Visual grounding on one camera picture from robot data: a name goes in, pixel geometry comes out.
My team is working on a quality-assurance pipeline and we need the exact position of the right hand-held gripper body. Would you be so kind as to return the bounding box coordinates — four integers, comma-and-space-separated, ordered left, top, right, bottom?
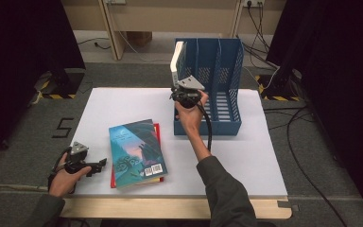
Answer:
175, 75, 206, 110

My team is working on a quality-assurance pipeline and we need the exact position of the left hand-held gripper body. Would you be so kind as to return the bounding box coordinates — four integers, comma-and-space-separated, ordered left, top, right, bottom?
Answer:
63, 141, 91, 175

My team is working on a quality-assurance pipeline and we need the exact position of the white book with picture grid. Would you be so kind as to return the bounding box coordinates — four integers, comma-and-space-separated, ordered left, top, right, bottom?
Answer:
169, 40, 189, 88

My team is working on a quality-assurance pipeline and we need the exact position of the blue illustrated book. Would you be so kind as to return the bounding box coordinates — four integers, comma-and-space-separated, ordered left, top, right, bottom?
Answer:
108, 118, 168, 190

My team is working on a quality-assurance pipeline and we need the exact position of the blue file rack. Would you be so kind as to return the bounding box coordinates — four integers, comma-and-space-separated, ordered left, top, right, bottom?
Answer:
173, 37, 245, 137

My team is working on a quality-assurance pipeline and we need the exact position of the person's right hand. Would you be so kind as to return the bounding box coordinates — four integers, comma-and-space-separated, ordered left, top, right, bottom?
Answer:
174, 90, 210, 135

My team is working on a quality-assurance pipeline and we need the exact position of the person's left hand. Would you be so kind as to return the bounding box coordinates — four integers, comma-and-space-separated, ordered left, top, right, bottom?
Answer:
48, 153, 93, 199

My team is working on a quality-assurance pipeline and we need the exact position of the white table board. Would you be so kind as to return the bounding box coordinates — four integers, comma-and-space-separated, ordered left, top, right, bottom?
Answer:
70, 87, 288, 200

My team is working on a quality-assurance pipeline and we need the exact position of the wooden table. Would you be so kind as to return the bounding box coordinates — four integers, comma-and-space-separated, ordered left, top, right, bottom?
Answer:
60, 196, 293, 220

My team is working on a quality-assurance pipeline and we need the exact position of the black stand base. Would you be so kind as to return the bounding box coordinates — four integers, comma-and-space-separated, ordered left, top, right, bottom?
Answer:
32, 67, 87, 100
254, 67, 304, 103

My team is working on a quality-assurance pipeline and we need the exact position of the beige wooden desk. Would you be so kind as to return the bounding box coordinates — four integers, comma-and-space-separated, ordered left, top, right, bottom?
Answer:
60, 0, 286, 61

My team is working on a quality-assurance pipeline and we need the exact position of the black curtain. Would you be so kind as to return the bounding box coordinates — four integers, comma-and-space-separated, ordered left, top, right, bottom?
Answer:
0, 0, 87, 166
265, 0, 363, 220

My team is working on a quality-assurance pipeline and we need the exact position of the grey tape piece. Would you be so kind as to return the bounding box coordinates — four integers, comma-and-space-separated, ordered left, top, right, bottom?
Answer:
276, 200, 301, 212

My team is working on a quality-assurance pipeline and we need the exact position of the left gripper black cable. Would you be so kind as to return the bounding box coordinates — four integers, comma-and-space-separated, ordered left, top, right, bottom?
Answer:
46, 146, 74, 195

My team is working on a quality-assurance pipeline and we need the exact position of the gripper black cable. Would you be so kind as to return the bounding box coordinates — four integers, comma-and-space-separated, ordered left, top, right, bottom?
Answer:
196, 103, 214, 153
46, 146, 74, 195

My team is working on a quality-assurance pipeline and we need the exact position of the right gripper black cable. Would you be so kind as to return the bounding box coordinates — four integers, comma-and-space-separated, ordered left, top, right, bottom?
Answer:
196, 103, 214, 153

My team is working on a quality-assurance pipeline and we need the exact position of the white floor cable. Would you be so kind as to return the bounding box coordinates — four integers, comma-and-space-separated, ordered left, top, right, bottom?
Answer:
117, 31, 175, 63

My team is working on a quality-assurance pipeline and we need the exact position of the short black floor cable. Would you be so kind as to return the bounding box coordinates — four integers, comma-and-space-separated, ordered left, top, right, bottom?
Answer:
77, 37, 112, 51

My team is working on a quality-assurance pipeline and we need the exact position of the black plugged cable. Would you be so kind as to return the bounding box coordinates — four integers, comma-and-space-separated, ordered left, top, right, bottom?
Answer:
246, 0, 272, 55
254, 1, 281, 70

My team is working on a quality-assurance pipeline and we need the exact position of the black floor cable bundle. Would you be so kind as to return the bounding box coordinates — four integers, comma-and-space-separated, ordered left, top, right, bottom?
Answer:
262, 106, 317, 131

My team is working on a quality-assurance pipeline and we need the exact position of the white wall socket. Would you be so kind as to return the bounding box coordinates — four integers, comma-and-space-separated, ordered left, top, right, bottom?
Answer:
242, 0, 267, 9

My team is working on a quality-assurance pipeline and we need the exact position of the long black floor cable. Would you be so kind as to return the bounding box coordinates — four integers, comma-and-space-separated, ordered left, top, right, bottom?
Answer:
285, 107, 349, 227

